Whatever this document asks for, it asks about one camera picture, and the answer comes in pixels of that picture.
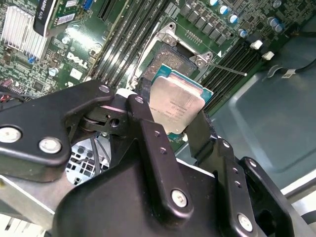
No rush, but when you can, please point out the silver green CPU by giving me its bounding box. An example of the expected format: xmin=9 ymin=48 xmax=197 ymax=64
xmin=148 ymin=63 xmax=214 ymax=136

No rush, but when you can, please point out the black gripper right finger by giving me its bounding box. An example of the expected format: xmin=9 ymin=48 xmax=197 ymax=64
xmin=184 ymin=108 xmax=296 ymax=237

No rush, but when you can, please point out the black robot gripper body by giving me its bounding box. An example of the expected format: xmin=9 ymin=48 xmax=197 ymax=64
xmin=52 ymin=158 xmax=235 ymax=237

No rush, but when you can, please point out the silver socket locking lever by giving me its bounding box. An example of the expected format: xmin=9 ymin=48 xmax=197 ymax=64
xmin=209 ymin=63 xmax=248 ymax=77
xmin=127 ymin=21 xmax=161 ymax=88

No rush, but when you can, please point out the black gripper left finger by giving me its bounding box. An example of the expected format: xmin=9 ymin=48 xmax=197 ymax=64
xmin=0 ymin=78 xmax=195 ymax=223

